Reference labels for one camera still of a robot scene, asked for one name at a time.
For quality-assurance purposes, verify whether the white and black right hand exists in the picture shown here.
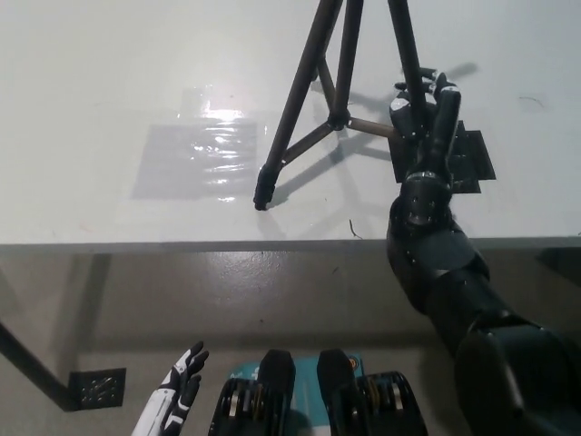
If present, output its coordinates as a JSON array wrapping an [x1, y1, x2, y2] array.
[[389, 67, 464, 178]]

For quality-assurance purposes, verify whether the white and black left hand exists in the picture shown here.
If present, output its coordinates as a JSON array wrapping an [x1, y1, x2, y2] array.
[[130, 341, 211, 436]]

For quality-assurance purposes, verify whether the bronze and black camera tripod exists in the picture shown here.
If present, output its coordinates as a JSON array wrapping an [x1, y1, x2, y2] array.
[[252, 0, 438, 213]]

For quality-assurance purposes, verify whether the black metal table leg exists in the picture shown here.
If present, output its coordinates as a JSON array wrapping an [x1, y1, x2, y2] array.
[[0, 319, 74, 412]]

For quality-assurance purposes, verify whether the black tape patch on table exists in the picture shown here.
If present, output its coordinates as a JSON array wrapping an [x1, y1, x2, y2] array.
[[388, 120, 497, 195]]

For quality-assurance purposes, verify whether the clear plastic sheet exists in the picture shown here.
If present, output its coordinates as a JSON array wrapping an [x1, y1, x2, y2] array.
[[131, 84, 260, 203]]

